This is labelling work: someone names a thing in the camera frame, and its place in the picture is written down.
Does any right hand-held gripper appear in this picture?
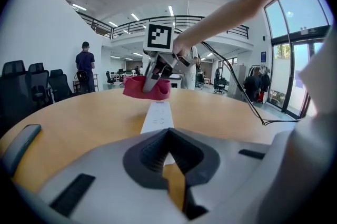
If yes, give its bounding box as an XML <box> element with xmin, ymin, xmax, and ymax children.
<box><xmin>142</xmin><ymin>21</ymin><xmax>197</xmax><ymax>93</ymax></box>

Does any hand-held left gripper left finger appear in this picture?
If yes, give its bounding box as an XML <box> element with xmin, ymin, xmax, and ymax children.
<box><xmin>13</xmin><ymin>128</ymin><xmax>192</xmax><ymax>224</ymax></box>

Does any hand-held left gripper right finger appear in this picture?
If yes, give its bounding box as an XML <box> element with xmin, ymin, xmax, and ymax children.
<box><xmin>168</xmin><ymin>128</ymin><xmax>272</xmax><ymax>224</ymax></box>

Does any red cloth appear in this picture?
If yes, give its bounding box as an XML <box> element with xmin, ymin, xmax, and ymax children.
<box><xmin>122</xmin><ymin>75</ymin><xmax>172</xmax><ymax>101</ymax></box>

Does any person's right forearm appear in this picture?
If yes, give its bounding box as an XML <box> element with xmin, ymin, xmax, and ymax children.
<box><xmin>181</xmin><ymin>0</ymin><xmax>282</xmax><ymax>47</ymax></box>

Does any person's right hand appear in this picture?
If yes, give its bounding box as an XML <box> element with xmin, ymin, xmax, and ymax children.
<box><xmin>172</xmin><ymin>32</ymin><xmax>197</xmax><ymax>61</ymax></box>

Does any black balcony railing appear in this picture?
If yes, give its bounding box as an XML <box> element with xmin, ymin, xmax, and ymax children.
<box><xmin>75</xmin><ymin>10</ymin><xmax>250</xmax><ymax>41</ymax></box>

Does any black office chair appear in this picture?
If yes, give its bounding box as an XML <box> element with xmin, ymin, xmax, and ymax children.
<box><xmin>0</xmin><ymin>60</ymin><xmax>30</xmax><ymax>126</ymax></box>
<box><xmin>212</xmin><ymin>68</ymin><xmax>229</xmax><ymax>95</ymax></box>
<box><xmin>47</xmin><ymin>69</ymin><xmax>74</xmax><ymax>102</ymax></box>
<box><xmin>27</xmin><ymin>62</ymin><xmax>54</xmax><ymax>108</ymax></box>

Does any grey metal cabinet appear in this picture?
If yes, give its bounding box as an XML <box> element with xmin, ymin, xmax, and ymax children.
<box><xmin>227</xmin><ymin>64</ymin><xmax>247</xmax><ymax>100</ymax></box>

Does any clothes rack with garments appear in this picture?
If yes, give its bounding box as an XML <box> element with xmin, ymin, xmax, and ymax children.
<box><xmin>243</xmin><ymin>64</ymin><xmax>272</xmax><ymax>104</ymax></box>

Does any dark grey phone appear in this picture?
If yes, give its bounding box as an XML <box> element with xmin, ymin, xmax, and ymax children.
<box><xmin>1</xmin><ymin>124</ymin><xmax>43</xmax><ymax>177</ymax></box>

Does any glass door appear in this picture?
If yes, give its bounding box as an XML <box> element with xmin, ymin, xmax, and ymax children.
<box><xmin>263</xmin><ymin>0</ymin><xmax>331</xmax><ymax>120</ymax></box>

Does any black cable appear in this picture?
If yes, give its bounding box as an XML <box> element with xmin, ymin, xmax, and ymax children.
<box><xmin>201</xmin><ymin>41</ymin><xmax>300</xmax><ymax>126</ymax></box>

